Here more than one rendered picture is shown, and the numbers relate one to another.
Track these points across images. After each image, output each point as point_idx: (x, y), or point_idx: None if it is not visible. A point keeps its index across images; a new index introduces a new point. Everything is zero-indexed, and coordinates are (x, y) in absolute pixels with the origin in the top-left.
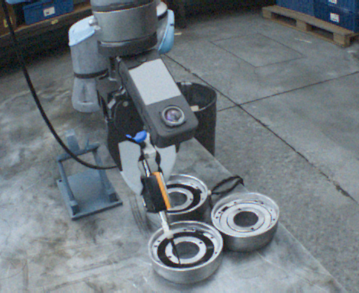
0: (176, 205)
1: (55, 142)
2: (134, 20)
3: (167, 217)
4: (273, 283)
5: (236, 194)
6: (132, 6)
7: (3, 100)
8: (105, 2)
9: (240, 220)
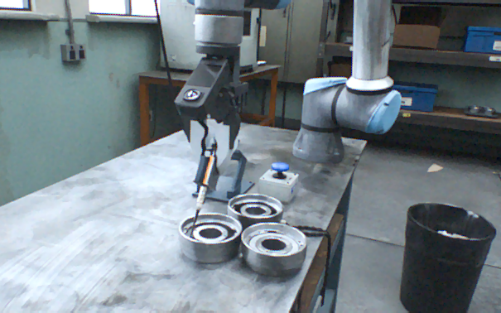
0: None
1: (251, 161)
2: (208, 26)
3: (204, 193)
4: (228, 300)
5: (288, 227)
6: (208, 13)
7: (257, 126)
8: (195, 6)
9: (277, 249)
